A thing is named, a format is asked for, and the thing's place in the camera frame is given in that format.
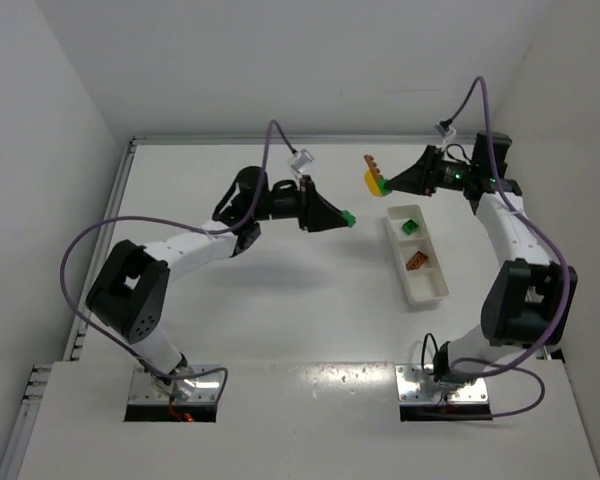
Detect brown lego brick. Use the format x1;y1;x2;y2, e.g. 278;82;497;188
364;154;383;182
405;250;429;271

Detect yellow lego brick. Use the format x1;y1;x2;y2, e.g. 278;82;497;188
364;170;387;197

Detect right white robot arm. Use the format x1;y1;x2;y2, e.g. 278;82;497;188
377;131;578;384

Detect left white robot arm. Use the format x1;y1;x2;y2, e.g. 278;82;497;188
86;166;356;386

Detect white divided plastic tray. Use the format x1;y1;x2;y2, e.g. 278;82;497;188
384;204;449;307

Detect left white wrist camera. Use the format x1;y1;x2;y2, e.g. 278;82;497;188
288;149;315;178

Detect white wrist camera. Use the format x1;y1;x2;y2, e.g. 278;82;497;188
434;119;457;150
288;149;315;178

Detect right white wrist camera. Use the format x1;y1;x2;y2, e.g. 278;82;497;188
434;119;457;150

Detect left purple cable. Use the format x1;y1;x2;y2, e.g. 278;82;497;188
60;119;229;396

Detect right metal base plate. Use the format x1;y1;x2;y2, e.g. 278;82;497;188
395;363;489;406

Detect metal base plate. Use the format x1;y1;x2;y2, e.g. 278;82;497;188
395;363;489;406
128;365;223;407

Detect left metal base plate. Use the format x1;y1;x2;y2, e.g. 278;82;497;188
128;365;223;407

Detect aluminium frame rail right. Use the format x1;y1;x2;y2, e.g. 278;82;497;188
474;135;566;362

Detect aluminium frame rail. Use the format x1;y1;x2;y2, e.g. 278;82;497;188
474;135;566;362
0;138;137;480

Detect aluminium frame rail left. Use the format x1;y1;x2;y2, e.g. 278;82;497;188
0;138;137;480

